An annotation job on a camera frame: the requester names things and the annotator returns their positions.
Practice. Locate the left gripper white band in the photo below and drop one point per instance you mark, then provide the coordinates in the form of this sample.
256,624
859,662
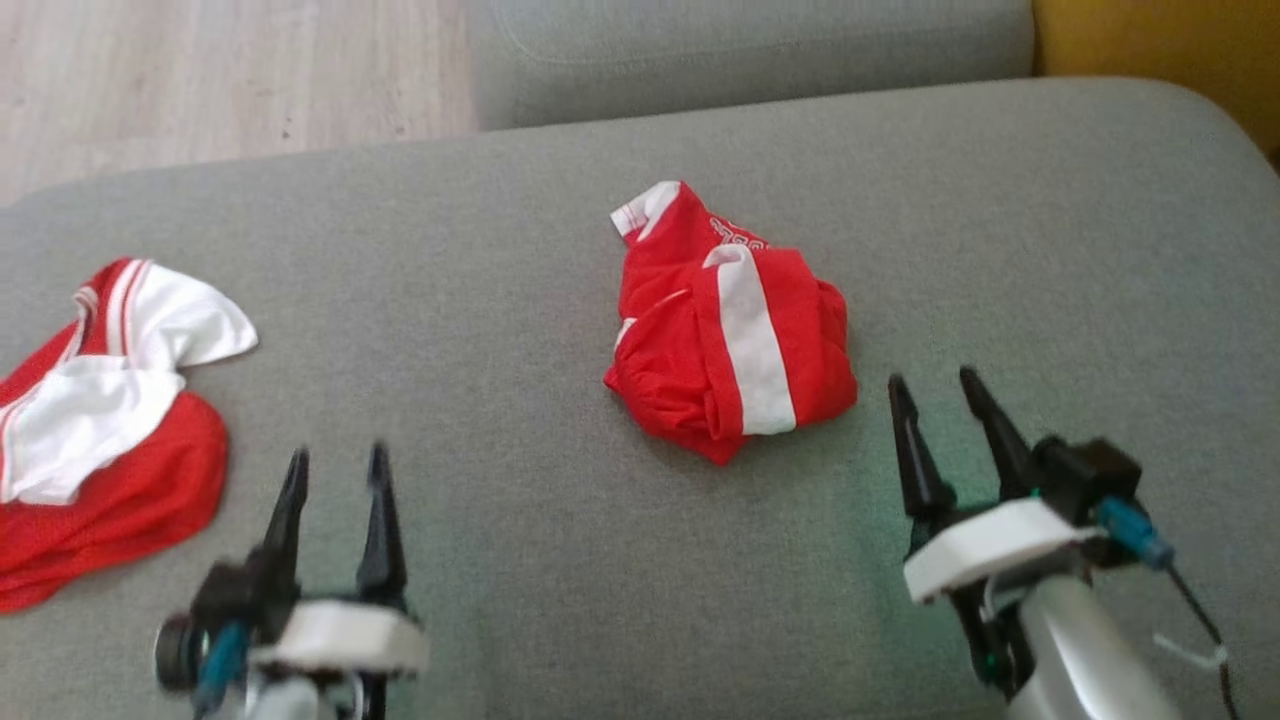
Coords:
340,635

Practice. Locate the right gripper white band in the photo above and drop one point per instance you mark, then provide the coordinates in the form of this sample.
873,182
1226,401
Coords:
1000,545

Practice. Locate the red and white shirt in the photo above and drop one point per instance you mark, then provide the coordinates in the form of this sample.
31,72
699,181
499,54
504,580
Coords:
120,480

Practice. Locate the red shorts with white stripe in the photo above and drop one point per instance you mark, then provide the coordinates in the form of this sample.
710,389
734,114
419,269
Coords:
680,370

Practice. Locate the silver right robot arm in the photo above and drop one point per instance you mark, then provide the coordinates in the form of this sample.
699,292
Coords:
1080,650

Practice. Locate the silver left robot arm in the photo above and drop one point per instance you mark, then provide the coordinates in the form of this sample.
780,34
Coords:
285,705

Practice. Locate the grey sofa seat cushion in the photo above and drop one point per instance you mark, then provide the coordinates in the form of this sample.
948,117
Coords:
500,300

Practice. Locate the grey sofa back cushion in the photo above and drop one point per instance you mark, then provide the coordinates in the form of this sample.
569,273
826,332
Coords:
750,60

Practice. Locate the yellow upholstered furniture piece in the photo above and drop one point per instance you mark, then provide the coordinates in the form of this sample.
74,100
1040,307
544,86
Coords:
1150,40

